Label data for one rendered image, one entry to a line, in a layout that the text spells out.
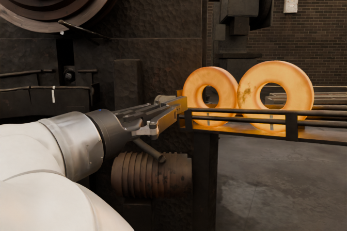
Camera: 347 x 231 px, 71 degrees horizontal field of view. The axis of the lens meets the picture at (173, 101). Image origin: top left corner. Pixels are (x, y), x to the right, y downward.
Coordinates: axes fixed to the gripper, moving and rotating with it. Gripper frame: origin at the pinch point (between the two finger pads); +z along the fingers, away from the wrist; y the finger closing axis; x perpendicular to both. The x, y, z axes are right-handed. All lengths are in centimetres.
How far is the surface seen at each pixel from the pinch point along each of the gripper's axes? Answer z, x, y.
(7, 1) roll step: -6, 27, -56
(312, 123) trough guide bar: 12.2, -3.4, 23.3
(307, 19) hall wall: 717, 53, -99
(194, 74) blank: 14.7, 4.4, -4.4
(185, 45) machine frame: 32.4, 11.4, -19.3
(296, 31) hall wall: 699, 24, -121
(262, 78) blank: 14.8, 4.3, 12.7
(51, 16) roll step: 1, 22, -45
